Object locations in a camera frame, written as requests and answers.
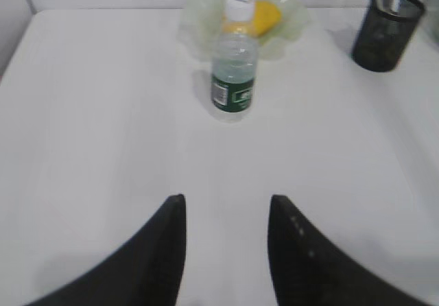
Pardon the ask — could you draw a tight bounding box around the pale green glass plate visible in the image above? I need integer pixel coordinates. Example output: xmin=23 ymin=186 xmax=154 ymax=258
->
xmin=177 ymin=0 xmax=310 ymax=61

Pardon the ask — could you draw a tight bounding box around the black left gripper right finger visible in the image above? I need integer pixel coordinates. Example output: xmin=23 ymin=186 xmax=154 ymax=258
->
xmin=268 ymin=195 xmax=423 ymax=305

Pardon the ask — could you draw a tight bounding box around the clear water bottle green label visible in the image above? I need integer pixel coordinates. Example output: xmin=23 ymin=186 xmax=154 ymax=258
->
xmin=211 ymin=0 xmax=259 ymax=122

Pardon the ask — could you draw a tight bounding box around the yellow mango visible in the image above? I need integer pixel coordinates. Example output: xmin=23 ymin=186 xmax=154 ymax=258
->
xmin=222 ymin=0 xmax=282 ymax=38

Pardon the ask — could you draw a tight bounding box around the black mesh pen holder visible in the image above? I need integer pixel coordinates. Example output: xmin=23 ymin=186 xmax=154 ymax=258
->
xmin=351 ymin=0 xmax=426 ymax=72

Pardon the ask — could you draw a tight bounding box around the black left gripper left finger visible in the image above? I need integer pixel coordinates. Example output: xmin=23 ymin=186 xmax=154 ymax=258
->
xmin=33 ymin=194 xmax=187 ymax=305

